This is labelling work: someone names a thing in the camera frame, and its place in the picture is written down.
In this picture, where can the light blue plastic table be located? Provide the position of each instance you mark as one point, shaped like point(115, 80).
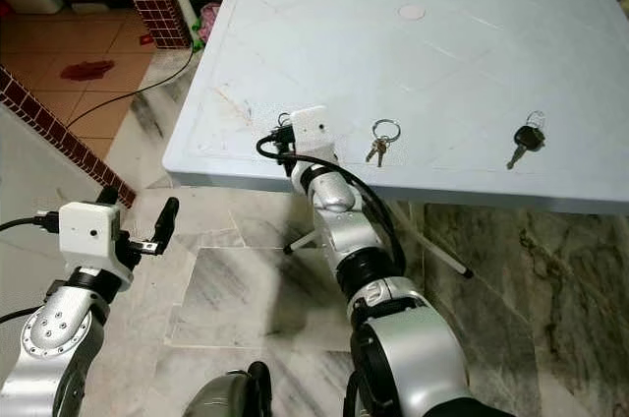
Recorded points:
point(452, 73)

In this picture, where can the black car key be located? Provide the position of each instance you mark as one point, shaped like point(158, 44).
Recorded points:
point(529, 137)

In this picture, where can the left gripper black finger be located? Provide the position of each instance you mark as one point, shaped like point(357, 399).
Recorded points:
point(165, 220)

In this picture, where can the small red item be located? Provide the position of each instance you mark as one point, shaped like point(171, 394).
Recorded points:
point(147, 39)

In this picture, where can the red cloth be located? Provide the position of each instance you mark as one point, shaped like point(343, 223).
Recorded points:
point(86, 69)

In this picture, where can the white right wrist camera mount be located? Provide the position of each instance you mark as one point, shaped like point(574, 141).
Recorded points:
point(312, 129)

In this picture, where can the dark grey robot left leg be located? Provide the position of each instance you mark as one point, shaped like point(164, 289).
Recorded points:
point(226, 392)

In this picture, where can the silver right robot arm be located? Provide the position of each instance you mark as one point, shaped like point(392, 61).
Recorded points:
point(344, 230)

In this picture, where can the white table leg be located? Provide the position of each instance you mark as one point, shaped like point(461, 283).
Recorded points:
point(310, 237)
point(437, 240)

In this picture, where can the white round table cap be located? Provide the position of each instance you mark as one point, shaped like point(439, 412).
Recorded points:
point(411, 12)

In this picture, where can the pink cloth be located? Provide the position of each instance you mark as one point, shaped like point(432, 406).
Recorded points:
point(209, 22)

